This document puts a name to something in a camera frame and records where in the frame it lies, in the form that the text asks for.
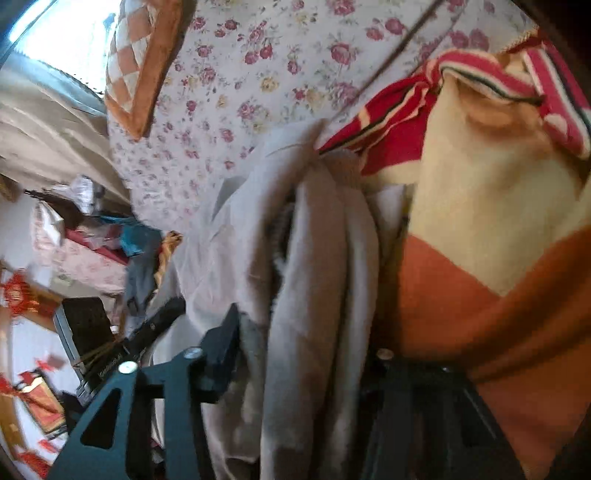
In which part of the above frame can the beige zip jacket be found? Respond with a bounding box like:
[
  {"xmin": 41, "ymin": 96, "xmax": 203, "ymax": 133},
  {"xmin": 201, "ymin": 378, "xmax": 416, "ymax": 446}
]
[{"xmin": 152, "ymin": 120, "xmax": 416, "ymax": 480}]

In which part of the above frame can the black screen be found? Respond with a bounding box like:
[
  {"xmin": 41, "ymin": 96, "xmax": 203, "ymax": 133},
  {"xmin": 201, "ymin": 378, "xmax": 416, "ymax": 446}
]
[{"xmin": 53, "ymin": 298, "xmax": 114, "ymax": 370}]

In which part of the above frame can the grey striped cloth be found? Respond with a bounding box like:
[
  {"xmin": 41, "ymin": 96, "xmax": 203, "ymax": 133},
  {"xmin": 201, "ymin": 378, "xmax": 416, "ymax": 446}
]
[{"xmin": 124, "ymin": 256, "xmax": 163, "ymax": 318}]

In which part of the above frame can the beige curtain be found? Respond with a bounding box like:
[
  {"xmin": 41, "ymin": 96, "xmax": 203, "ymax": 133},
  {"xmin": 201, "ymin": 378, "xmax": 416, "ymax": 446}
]
[{"xmin": 0, "ymin": 51, "xmax": 132, "ymax": 204}]

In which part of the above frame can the teal cloth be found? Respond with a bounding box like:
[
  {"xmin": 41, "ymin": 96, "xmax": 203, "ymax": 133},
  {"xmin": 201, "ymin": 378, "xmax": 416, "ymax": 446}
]
[{"xmin": 99, "ymin": 215, "xmax": 163, "ymax": 257}]

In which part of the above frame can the orange checkered cushion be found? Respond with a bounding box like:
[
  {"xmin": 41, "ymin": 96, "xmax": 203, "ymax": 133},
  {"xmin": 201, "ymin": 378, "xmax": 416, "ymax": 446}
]
[{"xmin": 104, "ymin": 0, "xmax": 195, "ymax": 141}]

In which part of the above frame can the red knot wall ornament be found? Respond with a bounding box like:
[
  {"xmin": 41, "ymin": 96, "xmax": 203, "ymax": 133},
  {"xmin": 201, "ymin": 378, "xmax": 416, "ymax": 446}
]
[{"xmin": 0, "ymin": 271, "xmax": 62, "ymax": 320}]

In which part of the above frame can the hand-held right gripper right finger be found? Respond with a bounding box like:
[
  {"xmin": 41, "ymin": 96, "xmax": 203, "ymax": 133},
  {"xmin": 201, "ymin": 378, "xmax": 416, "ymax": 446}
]
[{"xmin": 359, "ymin": 348, "xmax": 526, "ymax": 480}]

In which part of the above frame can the red paper decoration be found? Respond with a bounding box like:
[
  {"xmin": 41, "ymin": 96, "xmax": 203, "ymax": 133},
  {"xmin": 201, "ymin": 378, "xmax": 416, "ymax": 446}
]
[{"xmin": 0, "ymin": 355, "xmax": 70, "ymax": 480}]

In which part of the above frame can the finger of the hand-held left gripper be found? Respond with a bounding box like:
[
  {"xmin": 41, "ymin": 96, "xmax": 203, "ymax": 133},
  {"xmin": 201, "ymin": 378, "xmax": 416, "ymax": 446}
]
[{"xmin": 127, "ymin": 298, "xmax": 186, "ymax": 354}]

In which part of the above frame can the floral quilt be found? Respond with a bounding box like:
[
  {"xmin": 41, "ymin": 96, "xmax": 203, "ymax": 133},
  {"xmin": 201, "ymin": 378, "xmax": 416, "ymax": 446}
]
[{"xmin": 108, "ymin": 0, "xmax": 541, "ymax": 241}]

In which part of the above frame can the red orange yellow printed blanket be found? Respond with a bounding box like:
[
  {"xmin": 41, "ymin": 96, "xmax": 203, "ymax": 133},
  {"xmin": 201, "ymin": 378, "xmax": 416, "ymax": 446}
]
[{"xmin": 318, "ymin": 28, "xmax": 591, "ymax": 480}]

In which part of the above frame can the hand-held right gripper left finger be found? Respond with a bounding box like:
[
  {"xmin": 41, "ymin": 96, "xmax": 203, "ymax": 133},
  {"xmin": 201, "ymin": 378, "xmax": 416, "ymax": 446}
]
[{"xmin": 46, "ymin": 304, "xmax": 242, "ymax": 480}]

